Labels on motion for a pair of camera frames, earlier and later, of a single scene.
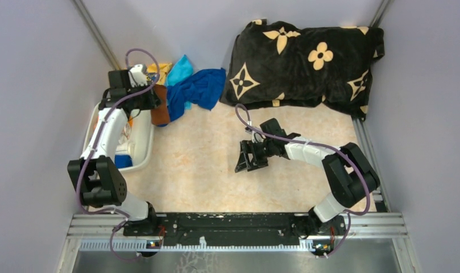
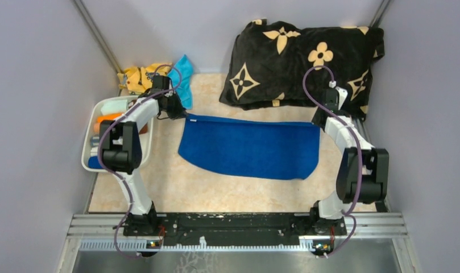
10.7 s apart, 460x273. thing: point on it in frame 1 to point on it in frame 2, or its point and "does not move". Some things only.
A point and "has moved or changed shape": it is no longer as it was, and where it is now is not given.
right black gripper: x=248 y=147 to x=314 y=119
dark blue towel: x=203 y=88 to x=252 y=148
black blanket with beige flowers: x=279 y=62 does not move
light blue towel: x=179 y=71 does not move
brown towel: x=160 y=115 has moved or changed shape
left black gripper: x=153 y=100 to x=179 y=112
